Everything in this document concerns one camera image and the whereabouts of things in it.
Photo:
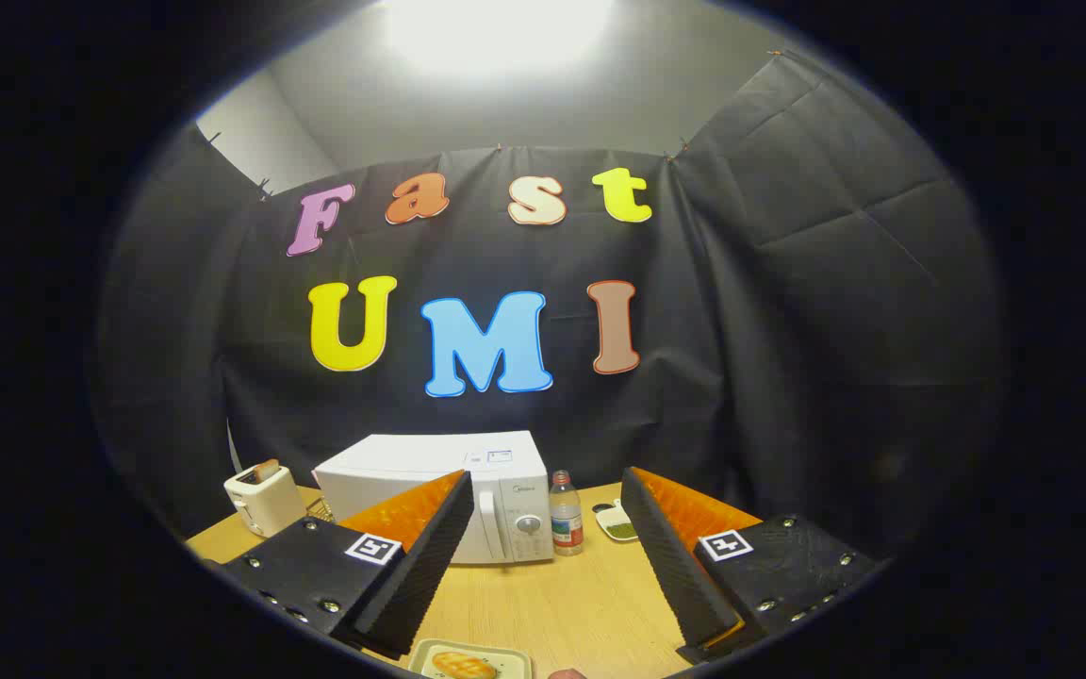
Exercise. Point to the clear plastic bottle red label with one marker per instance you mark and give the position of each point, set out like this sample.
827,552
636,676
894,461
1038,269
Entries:
566,519

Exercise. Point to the cream toaster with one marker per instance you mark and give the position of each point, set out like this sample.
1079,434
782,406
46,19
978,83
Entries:
265,505

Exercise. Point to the white divided dish of beans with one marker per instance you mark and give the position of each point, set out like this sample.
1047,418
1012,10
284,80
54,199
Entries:
613,521

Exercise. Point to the toast slice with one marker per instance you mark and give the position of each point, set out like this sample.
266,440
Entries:
267,469

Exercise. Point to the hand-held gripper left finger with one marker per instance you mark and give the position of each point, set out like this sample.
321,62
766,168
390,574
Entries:
425,566

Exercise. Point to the golden bread bun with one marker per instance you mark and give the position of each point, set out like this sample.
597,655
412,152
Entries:
463,666

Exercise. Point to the pale square plate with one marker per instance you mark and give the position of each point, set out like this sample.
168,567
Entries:
515,660

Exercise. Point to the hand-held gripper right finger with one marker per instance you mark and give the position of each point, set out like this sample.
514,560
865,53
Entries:
670,566

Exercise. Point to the white microwave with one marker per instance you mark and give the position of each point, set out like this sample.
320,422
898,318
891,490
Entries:
411,457

